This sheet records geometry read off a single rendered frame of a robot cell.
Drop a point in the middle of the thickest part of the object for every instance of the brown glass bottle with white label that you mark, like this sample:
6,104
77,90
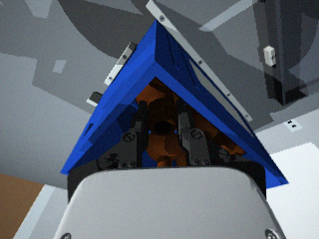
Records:
163,149

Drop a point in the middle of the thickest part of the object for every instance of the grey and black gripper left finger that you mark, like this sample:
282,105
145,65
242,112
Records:
125,154

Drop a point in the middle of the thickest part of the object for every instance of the black shallow tray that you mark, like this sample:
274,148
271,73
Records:
300,47

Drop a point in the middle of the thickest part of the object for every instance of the blue plastic crate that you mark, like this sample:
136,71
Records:
158,54

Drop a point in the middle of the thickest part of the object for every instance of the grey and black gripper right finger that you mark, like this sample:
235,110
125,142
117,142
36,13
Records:
199,150

